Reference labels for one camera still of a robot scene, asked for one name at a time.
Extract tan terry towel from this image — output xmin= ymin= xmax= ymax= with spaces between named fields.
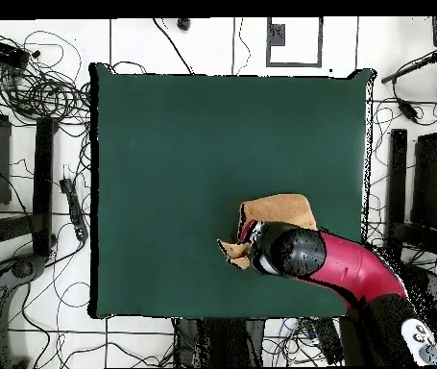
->
xmin=216 ymin=193 xmax=319 ymax=271

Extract dark green tablecloth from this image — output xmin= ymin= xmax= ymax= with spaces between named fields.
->
xmin=87 ymin=61 xmax=376 ymax=322

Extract black power strip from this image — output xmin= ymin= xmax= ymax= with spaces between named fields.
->
xmin=59 ymin=177 xmax=89 ymax=242
xmin=311 ymin=318 xmax=347 ymax=365

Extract black power adapter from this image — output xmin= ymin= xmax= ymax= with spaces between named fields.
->
xmin=397 ymin=98 xmax=420 ymax=124

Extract black tripod rod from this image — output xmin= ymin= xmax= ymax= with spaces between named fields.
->
xmin=379 ymin=47 xmax=437 ymax=85

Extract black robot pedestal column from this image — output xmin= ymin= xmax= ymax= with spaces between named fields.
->
xmin=173 ymin=317 xmax=267 ymax=368

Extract black metal stand frame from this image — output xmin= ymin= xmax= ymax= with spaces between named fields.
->
xmin=383 ymin=128 xmax=437 ymax=266
xmin=0 ymin=115 xmax=60 ymax=258

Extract tangled black cables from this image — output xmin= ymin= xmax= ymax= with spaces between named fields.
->
xmin=0 ymin=30 xmax=92 ymax=128

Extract black switch box with ports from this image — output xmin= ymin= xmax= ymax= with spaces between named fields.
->
xmin=0 ymin=35 xmax=31 ymax=71

